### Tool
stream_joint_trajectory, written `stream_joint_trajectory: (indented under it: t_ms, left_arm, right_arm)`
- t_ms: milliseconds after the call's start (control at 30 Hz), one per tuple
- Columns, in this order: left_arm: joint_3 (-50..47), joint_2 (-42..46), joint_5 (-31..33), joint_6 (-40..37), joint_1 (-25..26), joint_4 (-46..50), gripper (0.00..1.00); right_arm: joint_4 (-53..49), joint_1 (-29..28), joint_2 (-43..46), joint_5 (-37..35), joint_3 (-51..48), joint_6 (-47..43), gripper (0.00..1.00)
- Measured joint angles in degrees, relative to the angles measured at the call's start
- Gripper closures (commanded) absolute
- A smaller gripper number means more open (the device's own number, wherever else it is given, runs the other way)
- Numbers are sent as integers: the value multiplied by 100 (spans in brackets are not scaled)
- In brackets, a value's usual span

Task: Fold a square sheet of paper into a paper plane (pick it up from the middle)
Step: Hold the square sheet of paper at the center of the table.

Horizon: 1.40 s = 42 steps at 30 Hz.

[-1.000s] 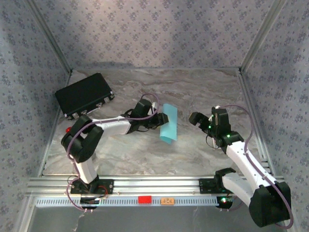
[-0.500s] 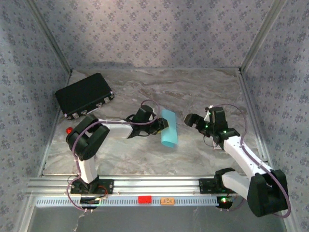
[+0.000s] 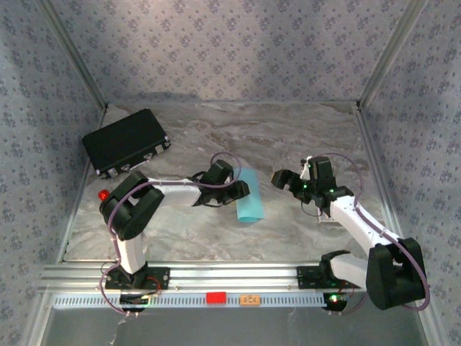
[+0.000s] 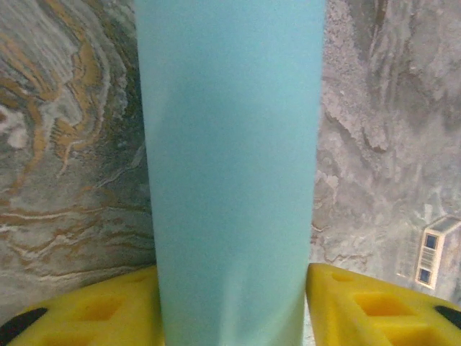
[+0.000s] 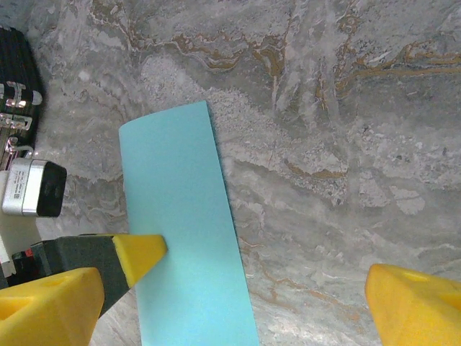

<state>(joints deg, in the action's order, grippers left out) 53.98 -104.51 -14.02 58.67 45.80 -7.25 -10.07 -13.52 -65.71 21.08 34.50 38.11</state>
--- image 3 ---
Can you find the light blue paper sheet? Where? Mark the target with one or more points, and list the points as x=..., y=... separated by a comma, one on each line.
x=250, y=209

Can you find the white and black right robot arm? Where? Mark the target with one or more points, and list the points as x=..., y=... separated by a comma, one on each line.
x=354, y=221

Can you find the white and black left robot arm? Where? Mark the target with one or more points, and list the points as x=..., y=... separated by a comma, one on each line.
x=131, y=248

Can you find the small picture card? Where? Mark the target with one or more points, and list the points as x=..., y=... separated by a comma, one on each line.
x=326, y=219

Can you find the red toy brick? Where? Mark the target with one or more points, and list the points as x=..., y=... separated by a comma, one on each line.
x=216, y=298

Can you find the orange toy brick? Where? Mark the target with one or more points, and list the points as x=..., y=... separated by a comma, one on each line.
x=250, y=300

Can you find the black hard case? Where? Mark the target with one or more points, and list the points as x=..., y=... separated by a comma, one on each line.
x=122, y=140

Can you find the red glitter cylinder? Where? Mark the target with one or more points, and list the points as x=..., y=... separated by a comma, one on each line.
x=103, y=195

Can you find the aluminium side rail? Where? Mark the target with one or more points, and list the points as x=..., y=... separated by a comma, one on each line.
x=66, y=245
x=376, y=162

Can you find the aluminium mounting rail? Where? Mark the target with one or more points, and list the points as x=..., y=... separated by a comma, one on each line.
x=230, y=277

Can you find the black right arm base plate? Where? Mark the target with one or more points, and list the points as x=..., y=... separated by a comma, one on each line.
x=306, y=277

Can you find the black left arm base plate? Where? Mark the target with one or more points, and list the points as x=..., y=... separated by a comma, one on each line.
x=162, y=277

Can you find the aluminium frame post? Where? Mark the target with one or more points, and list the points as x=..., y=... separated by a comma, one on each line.
x=389, y=54
x=76, y=54

